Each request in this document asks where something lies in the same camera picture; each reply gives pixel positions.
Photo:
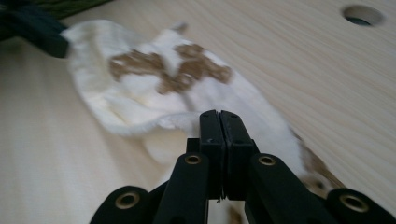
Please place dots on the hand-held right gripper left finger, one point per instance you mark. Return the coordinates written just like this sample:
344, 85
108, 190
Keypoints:
213, 140

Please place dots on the white cloth with brown print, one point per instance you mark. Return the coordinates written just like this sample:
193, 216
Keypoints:
140, 93

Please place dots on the green woven basket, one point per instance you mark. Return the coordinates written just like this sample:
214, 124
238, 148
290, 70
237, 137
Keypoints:
71, 6

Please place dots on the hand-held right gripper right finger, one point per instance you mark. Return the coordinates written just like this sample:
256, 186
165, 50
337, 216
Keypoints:
236, 146

